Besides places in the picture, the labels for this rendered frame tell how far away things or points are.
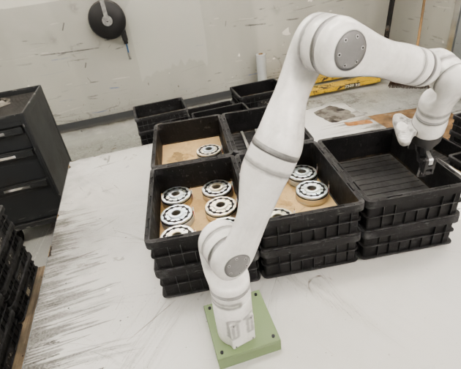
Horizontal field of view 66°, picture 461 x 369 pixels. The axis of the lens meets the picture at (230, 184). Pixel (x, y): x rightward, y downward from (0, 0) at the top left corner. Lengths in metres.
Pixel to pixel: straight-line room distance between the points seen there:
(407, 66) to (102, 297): 1.00
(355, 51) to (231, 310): 0.56
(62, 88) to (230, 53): 1.94
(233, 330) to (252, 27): 3.97
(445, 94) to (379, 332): 0.58
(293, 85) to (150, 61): 3.76
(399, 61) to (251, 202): 0.35
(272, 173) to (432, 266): 0.72
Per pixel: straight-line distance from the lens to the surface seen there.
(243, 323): 0.87
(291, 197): 1.20
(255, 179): 0.62
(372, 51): 0.63
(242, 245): 0.67
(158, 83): 4.41
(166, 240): 0.95
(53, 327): 1.20
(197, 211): 1.18
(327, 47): 0.58
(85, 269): 1.32
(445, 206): 1.19
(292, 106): 0.63
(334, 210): 0.99
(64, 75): 4.42
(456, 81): 0.83
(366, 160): 1.42
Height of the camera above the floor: 1.53
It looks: 33 degrees down
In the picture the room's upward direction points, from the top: 8 degrees counter-clockwise
